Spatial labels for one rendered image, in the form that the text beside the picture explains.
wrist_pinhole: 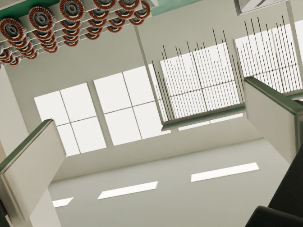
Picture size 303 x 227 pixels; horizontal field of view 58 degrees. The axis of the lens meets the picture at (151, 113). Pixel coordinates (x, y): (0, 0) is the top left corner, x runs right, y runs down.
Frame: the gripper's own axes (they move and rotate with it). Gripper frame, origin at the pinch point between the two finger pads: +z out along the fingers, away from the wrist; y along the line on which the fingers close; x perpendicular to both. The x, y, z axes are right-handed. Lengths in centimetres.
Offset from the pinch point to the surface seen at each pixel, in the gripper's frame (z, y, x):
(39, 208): 276, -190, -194
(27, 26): 121, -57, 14
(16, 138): 299, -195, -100
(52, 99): 652, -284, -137
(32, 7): 115, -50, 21
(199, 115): 318, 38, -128
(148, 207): 356, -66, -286
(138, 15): 153, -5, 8
